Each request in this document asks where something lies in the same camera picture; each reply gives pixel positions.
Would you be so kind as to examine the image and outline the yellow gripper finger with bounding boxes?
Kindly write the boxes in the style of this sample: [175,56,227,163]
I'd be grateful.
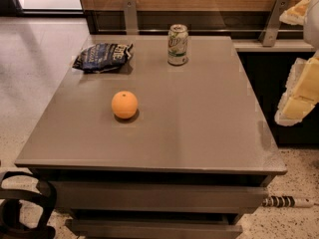
[279,0,311,26]
[274,57,319,126]

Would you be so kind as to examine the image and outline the blue chip bag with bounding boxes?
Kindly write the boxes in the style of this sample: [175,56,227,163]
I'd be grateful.
[73,43,133,74]

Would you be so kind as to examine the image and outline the left metal wall bracket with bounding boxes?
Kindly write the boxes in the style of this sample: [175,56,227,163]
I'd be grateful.
[123,0,139,35]

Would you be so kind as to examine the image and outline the black white striped cable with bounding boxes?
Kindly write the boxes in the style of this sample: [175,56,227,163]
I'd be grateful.
[261,195,319,209]

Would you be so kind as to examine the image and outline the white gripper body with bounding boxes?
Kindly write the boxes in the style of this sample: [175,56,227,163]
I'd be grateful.
[303,0,319,50]

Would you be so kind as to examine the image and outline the black curved robot base part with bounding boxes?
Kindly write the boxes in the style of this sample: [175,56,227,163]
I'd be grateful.
[0,171,58,239]

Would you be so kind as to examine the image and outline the grey drawer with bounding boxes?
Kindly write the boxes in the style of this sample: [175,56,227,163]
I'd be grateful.
[66,219,242,239]
[53,181,267,214]

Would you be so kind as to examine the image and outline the lower grey drawer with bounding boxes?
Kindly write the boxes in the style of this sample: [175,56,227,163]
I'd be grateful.
[66,219,242,239]

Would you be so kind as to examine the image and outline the metal wall bracket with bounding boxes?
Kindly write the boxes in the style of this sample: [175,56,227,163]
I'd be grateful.
[123,0,139,35]
[258,0,291,47]

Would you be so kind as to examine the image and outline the upper grey drawer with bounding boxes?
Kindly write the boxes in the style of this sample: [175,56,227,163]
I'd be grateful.
[53,181,267,214]

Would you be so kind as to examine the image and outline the green white 7up can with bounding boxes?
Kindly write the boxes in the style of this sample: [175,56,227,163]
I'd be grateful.
[167,24,188,66]

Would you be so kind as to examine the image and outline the right metal wall bracket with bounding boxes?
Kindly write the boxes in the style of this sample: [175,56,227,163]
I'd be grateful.
[258,0,291,47]

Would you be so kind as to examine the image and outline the orange fruit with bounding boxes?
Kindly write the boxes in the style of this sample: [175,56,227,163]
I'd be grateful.
[112,91,139,120]

